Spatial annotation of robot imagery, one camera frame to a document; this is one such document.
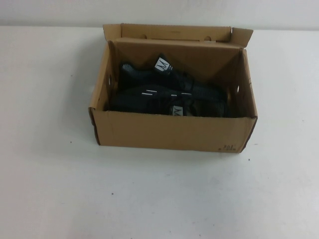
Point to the black sneaker with white label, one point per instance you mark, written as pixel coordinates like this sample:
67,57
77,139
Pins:
134,104
129,72

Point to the brown cardboard shoe box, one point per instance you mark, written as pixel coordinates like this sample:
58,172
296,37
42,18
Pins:
139,132

